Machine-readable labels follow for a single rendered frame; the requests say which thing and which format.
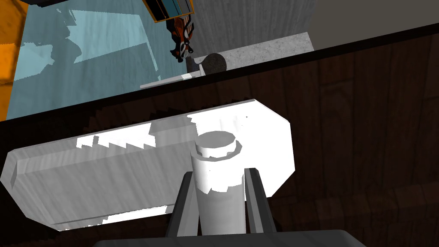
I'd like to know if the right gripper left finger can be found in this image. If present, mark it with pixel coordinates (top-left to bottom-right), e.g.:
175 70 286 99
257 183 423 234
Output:
166 171 201 238

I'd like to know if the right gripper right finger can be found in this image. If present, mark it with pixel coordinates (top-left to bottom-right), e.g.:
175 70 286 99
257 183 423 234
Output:
244 167 277 235

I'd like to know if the white cylindrical bottle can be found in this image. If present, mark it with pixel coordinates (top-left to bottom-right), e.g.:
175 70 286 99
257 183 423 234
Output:
190 130 247 236

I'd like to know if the white flat board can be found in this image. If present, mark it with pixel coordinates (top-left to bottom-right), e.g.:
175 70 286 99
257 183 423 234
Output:
0 98 297 232

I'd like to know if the grey speckled block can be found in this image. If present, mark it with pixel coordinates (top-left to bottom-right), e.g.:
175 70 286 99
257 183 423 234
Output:
186 31 315 77

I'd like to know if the orange framed shelf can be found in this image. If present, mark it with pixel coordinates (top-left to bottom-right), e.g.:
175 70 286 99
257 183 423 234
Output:
142 0 195 63

